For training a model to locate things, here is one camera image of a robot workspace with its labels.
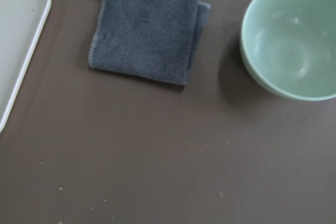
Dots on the grey folded cloth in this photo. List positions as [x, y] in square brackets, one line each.
[154, 39]

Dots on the cream bunny serving tray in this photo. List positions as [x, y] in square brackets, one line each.
[22, 22]

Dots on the mint green bowl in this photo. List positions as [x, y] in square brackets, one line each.
[288, 47]

